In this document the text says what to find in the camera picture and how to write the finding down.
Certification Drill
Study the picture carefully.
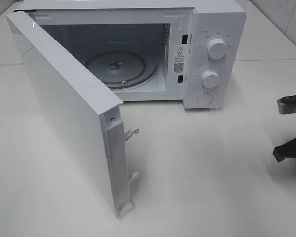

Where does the white warning label sticker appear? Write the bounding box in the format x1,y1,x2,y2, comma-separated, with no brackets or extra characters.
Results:
171,44,188,74

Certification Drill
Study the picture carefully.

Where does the white microwave oven body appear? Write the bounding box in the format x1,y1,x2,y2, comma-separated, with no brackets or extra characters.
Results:
13,0,246,109

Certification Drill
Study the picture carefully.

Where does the lower white microwave knob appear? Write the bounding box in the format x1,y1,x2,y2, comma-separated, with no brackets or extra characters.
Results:
201,70,220,89

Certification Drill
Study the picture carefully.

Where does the white microwave door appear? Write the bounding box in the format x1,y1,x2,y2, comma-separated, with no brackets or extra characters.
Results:
7,11,139,217

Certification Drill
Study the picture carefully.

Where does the round white door button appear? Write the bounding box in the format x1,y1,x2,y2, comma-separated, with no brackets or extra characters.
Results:
197,93,213,107

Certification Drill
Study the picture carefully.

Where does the upper white microwave knob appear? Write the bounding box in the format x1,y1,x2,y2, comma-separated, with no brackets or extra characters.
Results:
206,37,227,59

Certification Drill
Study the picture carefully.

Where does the white microwave knob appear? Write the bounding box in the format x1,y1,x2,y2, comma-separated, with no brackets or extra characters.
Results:
201,70,220,89
206,37,227,59

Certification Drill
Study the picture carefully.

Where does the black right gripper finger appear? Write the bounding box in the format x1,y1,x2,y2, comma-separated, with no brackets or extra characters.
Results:
277,95,296,115
273,138,296,162

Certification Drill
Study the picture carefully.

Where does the glass microwave turntable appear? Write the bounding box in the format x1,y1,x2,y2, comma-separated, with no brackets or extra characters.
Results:
85,51,159,89

